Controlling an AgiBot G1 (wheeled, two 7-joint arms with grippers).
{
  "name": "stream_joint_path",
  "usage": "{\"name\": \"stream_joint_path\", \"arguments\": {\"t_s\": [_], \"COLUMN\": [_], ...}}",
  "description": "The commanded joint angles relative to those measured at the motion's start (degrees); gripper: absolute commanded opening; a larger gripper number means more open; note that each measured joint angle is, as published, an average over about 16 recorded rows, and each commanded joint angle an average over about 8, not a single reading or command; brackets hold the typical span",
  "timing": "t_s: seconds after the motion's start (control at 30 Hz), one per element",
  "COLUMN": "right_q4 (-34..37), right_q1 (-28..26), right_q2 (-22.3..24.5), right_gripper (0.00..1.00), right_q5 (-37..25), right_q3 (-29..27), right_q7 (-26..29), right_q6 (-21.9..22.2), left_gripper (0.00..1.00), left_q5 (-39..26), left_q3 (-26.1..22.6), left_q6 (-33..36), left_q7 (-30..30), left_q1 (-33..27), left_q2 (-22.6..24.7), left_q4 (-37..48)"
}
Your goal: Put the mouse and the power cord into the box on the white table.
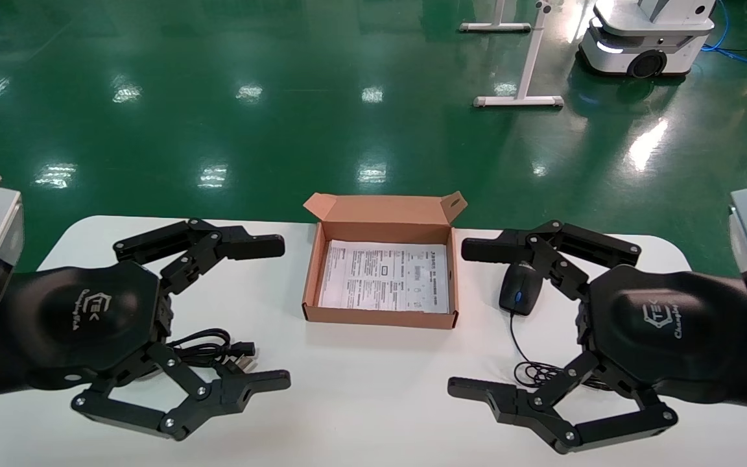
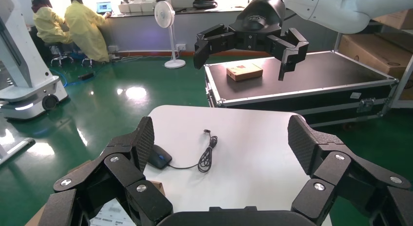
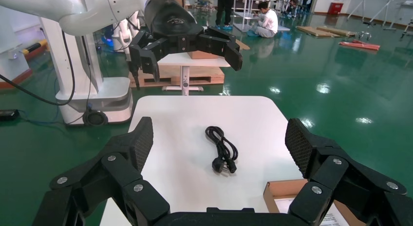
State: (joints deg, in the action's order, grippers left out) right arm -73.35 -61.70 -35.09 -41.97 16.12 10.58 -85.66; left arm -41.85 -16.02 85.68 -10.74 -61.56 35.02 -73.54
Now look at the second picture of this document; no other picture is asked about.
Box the black bag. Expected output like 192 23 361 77
192 0 219 10

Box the black wired computer mouse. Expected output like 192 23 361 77
147 129 219 173

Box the blue cable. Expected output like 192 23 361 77
48 67 97 88

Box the printed white paper sheet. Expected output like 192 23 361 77
90 198 137 226

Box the person in yellow coat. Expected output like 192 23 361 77
64 0 113 63
31 0 74 45

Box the open brown cardboard box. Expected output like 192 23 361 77
25 160 166 226

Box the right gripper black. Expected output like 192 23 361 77
193 0 310 82

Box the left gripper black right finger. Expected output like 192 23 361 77
287 114 413 226

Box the grey counter desk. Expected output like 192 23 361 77
106 6 246 56

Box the large brown cardboard carton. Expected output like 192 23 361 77
338 33 413 80

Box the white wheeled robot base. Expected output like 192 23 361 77
0 0 69 121

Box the small tan cardboard box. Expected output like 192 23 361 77
226 62 264 82

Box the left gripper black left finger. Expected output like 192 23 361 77
38 116 173 226

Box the office chair with wheels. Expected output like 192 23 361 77
49 42 76 69
80 56 95 69

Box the black flight case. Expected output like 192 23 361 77
204 50 399 129

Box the open laptop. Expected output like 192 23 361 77
96 1 113 15

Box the white standing fan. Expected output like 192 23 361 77
153 0 187 70

